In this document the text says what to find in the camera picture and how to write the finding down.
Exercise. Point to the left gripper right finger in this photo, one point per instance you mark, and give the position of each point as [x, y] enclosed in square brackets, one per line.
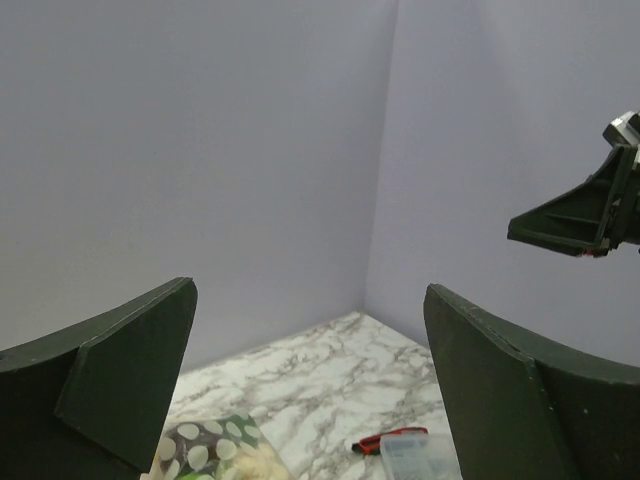
[522, 406]

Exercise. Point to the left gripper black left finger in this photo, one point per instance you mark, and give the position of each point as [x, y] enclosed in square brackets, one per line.
[90, 401]

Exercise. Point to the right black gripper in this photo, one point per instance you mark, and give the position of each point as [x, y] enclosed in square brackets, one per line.
[591, 219]

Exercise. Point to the clear zip top bag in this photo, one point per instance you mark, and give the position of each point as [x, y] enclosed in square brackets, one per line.
[225, 448]

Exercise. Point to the clear plastic parts box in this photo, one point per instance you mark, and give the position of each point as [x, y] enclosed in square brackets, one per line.
[420, 457]

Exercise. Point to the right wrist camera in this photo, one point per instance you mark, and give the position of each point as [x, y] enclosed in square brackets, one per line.
[624, 130]

